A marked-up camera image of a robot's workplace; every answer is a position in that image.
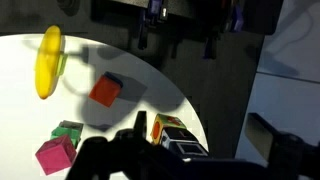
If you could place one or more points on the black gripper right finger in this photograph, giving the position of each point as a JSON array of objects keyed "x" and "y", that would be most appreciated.
[{"x": 265, "y": 136}]

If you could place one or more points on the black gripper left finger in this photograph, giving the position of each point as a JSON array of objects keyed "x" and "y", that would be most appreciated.
[{"x": 140, "y": 125}]

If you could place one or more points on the pink block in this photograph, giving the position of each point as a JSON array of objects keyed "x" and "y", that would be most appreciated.
[{"x": 55, "y": 155}]

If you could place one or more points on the colourful block with orange circle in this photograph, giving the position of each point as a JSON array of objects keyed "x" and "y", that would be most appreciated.
[{"x": 157, "y": 128}]

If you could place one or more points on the dark blue block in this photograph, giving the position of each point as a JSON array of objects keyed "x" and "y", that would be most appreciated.
[{"x": 115, "y": 78}]

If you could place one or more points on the grey block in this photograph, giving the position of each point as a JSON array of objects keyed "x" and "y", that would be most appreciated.
[{"x": 71, "y": 124}]

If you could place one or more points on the small lime green block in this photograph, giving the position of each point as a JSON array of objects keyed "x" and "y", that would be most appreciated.
[{"x": 62, "y": 64}]

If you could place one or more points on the yellow banana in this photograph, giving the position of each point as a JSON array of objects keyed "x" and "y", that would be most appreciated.
[{"x": 48, "y": 63}]

